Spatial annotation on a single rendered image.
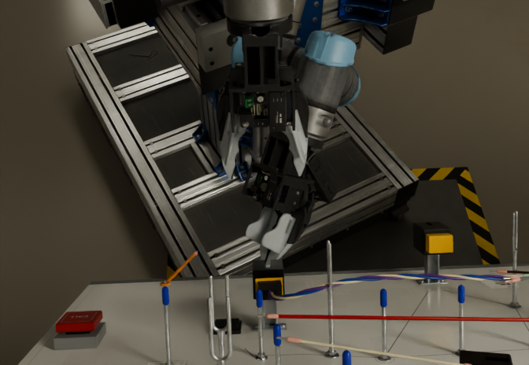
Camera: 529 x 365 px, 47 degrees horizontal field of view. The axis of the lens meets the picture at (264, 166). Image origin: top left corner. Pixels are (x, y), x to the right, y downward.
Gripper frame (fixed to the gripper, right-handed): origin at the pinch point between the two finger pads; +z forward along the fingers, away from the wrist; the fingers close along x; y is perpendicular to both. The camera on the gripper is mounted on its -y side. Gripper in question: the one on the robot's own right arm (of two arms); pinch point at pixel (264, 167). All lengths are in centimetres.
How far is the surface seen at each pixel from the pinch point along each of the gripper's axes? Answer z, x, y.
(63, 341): 19.8, -26.9, 9.4
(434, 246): 22.2, 26.9, -10.7
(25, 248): 93, -86, -107
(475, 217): 93, 77, -116
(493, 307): 25.2, 33.0, 0.5
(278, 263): 15.0, 1.4, 1.1
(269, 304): 20.5, 0.1, 3.0
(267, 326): 22.8, -0.4, 5.1
